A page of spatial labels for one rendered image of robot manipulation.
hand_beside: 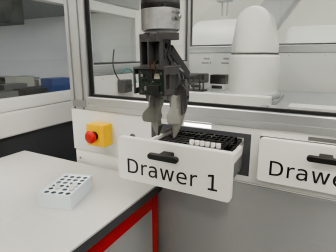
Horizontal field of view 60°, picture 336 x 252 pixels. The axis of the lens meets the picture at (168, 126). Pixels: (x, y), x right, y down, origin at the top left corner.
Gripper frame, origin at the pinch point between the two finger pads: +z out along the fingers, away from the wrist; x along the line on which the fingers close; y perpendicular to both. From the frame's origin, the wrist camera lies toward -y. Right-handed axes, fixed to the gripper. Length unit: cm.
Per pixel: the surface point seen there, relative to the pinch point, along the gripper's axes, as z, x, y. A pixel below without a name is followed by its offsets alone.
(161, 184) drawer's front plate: 13.9, -2.3, -0.8
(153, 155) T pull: 5.5, -2.2, 2.6
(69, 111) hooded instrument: 12, -80, -47
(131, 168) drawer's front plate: 11.4, -10.7, -0.9
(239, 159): 9.7, 12.7, -13.8
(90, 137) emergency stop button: 8.9, -32.4, -10.2
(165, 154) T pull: 5.4, 0.1, 1.3
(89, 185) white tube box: 18.7, -24.7, -0.2
